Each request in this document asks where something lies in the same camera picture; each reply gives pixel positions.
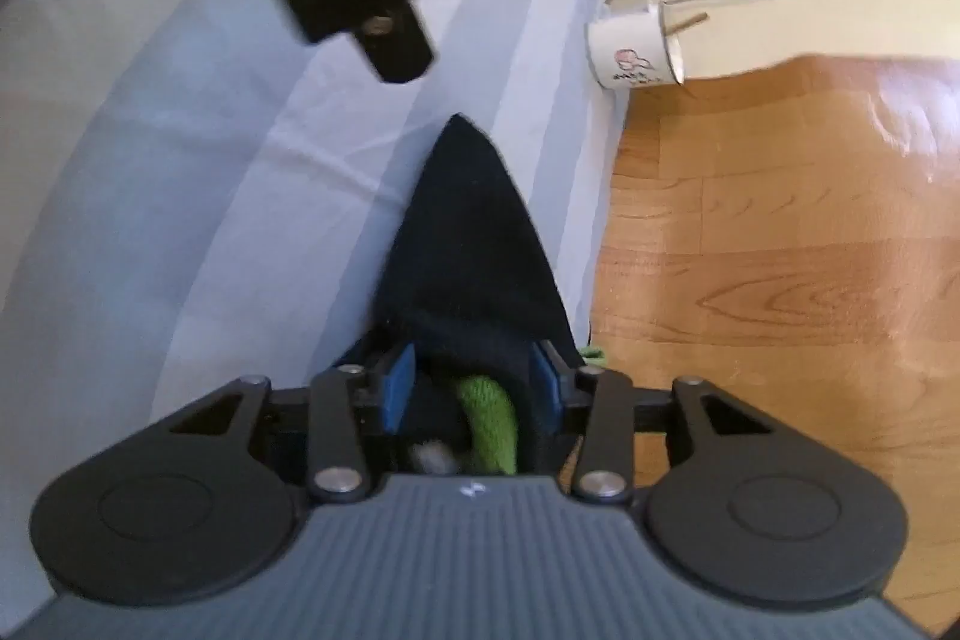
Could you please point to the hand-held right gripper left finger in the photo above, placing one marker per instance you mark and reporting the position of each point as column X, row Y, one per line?
column 399, row 385

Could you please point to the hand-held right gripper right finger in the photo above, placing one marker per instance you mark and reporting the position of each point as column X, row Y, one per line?
column 544, row 389

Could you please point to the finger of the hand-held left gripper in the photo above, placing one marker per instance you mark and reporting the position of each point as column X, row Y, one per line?
column 394, row 48

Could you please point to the white enamel mug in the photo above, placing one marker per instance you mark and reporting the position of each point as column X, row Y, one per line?
column 626, row 48

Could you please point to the blue striped bed sheet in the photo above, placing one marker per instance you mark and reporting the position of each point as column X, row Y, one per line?
column 187, row 160

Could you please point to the wood pattern vinyl sheet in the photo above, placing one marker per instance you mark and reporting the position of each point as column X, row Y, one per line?
column 750, row 235

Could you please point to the wooden stick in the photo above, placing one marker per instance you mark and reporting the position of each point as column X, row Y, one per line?
column 690, row 21

